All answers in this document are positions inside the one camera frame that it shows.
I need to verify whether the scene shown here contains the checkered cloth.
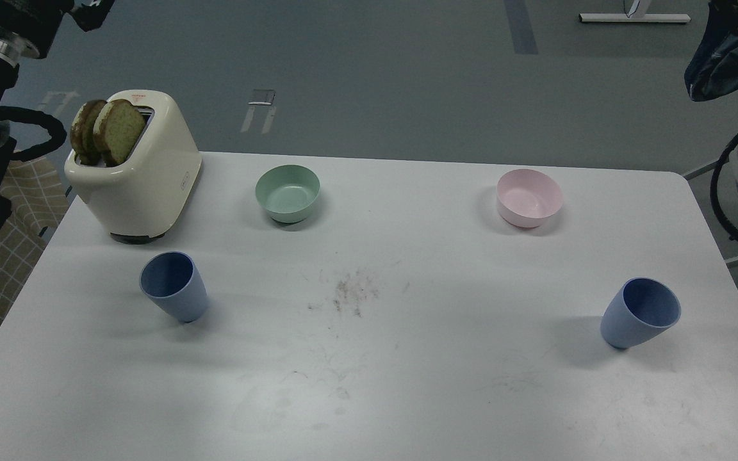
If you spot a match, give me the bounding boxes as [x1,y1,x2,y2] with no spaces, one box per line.
[0,158,69,326]

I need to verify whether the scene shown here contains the toast slice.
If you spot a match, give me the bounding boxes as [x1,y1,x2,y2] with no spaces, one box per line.
[93,99,146,167]
[70,99,106,166]

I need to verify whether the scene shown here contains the white stand base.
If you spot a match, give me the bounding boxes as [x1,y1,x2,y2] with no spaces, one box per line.
[578,1,691,24]

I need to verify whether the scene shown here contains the blue cup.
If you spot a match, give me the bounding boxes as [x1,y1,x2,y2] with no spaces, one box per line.
[600,277,682,348]
[140,251,209,323]

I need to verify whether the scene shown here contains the cream white toaster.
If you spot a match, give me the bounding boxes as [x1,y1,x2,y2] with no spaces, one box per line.
[65,90,202,244]

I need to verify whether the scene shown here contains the green bowl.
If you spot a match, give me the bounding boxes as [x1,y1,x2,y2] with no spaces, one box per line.
[255,165,320,224]

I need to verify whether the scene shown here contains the pink bowl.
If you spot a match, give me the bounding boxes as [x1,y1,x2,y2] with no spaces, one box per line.
[496,168,564,229]

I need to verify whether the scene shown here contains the right toast slice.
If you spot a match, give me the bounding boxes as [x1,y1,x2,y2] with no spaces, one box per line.
[93,99,146,167]

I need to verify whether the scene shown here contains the left toast slice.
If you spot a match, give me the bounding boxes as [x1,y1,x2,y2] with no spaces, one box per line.
[70,99,106,166]

